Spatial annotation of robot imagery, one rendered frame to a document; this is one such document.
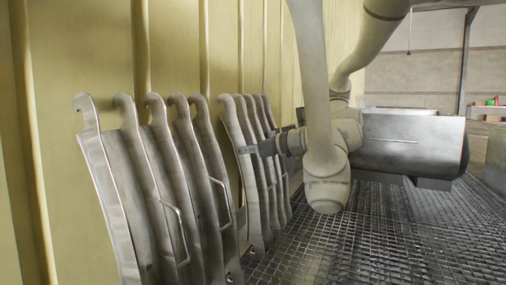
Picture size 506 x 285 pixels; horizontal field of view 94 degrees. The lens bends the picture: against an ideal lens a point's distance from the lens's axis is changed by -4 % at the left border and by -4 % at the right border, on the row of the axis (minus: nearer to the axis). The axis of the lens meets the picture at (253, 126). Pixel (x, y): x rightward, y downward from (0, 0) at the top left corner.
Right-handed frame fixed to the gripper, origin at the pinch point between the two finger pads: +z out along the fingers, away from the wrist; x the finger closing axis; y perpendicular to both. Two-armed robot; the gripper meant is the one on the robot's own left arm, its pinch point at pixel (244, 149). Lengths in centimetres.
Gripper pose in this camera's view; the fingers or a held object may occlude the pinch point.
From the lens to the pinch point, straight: 86.8
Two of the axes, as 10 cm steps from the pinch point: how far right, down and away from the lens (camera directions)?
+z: -8.8, 1.7, 4.5
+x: -4.4, 1.1, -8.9
